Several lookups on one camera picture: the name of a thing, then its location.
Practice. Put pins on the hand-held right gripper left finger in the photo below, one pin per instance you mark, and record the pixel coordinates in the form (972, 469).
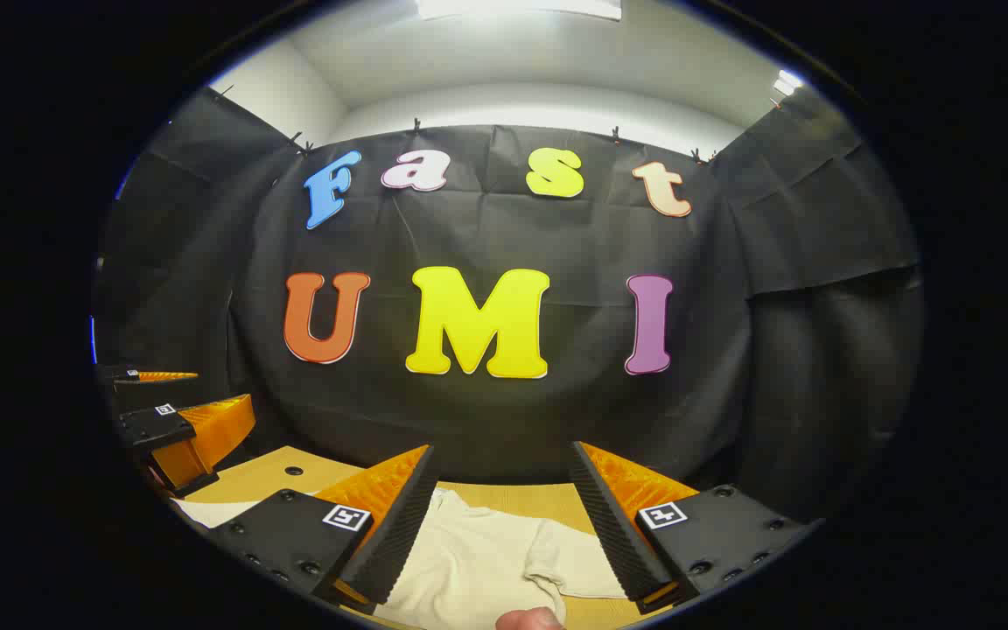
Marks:
(399, 534)

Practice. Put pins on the cream sweatshirt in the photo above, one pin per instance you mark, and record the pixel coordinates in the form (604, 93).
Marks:
(478, 560)

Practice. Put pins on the ceiling light panel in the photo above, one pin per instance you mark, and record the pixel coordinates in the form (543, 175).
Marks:
(787, 83)

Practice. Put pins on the black backdrop cloth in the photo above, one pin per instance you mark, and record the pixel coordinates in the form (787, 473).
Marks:
(486, 420)

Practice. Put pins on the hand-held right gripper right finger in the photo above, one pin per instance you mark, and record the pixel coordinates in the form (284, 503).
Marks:
(613, 534)

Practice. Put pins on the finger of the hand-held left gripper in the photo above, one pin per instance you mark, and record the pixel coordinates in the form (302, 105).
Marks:
(129, 377)
(154, 429)

